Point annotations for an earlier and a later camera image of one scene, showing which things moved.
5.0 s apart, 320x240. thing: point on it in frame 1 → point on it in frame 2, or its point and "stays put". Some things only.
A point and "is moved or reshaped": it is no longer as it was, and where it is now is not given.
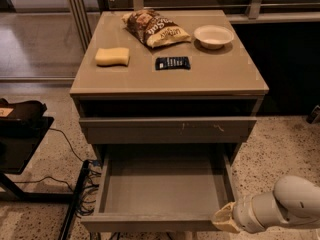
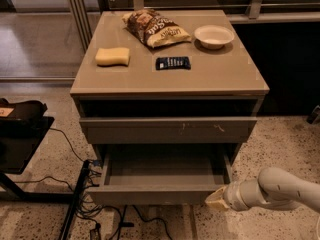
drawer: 161,188 is moved or reshaped
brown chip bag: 152,29 stays put
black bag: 30,111 stays put
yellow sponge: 105,57 stays put
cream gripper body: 244,211 → 232,195
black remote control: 172,63 stays put
